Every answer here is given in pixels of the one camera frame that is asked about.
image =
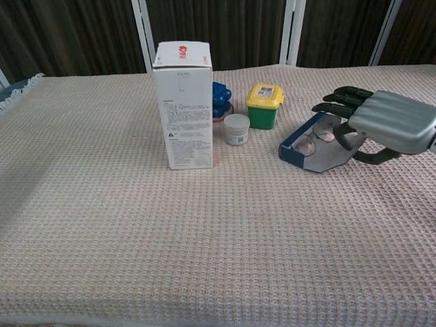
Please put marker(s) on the small white round jar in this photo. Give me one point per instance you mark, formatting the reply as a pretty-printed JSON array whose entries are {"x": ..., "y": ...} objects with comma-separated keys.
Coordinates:
[{"x": 236, "y": 131}]

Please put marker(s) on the beige waffle weave blanket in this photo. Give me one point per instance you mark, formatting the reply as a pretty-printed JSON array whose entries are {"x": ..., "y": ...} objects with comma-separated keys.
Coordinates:
[{"x": 170, "y": 238}]

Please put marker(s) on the green bin with yellow lid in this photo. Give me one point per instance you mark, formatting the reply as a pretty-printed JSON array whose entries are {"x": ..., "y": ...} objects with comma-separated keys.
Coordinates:
[{"x": 264, "y": 109}]

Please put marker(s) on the tall white cardboard box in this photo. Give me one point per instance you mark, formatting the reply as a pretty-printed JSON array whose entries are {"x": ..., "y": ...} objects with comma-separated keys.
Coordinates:
[{"x": 187, "y": 119}]

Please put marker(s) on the dark pleated curtain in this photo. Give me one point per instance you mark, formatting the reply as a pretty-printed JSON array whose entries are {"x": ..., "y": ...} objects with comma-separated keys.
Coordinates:
[{"x": 78, "y": 34}]

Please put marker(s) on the blue glasses case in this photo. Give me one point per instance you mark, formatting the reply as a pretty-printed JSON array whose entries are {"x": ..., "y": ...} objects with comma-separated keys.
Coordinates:
[{"x": 327, "y": 160}]

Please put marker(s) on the blue plastic toy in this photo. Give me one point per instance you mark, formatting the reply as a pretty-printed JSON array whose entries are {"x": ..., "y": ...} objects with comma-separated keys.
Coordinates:
[{"x": 220, "y": 93}]

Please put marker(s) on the thin metal frame eyeglasses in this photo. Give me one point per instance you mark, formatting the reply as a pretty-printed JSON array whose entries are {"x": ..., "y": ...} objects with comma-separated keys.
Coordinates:
[{"x": 306, "y": 146}]

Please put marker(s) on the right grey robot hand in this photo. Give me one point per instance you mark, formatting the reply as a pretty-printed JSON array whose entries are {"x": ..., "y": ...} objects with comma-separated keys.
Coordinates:
[{"x": 395, "y": 122}]

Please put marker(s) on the white metal frame post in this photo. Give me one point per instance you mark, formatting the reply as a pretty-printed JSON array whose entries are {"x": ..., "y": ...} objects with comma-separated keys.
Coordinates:
[
  {"x": 385, "y": 34},
  {"x": 143, "y": 30},
  {"x": 291, "y": 30},
  {"x": 2, "y": 79}
]

